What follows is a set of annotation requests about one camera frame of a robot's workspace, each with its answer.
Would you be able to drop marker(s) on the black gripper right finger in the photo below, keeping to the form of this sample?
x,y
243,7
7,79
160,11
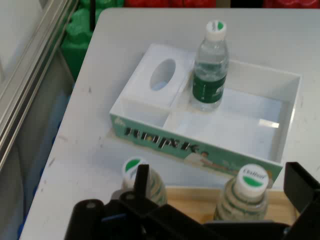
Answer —
x,y
307,200

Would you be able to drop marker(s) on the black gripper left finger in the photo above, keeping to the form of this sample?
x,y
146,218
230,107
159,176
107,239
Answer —
x,y
130,220

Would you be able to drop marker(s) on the water bottle green label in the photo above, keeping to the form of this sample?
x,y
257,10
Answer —
x,y
252,180
210,75
156,185

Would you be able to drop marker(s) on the wooden tray cream rim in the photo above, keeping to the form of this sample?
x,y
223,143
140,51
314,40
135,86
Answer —
x,y
190,202

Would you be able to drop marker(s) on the white printed tissue organiser box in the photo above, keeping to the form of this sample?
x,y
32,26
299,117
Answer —
x,y
225,130

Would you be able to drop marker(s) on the green foam block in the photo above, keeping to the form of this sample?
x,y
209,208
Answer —
x,y
75,45

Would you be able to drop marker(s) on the black tripod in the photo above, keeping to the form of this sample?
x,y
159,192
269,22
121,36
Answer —
x,y
92,15

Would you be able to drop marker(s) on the large red foam block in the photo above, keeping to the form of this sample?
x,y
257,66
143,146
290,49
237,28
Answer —
x,y
162,3

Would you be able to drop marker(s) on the aluminium wall rail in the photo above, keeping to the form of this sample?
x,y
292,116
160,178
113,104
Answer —
x,y
27,75

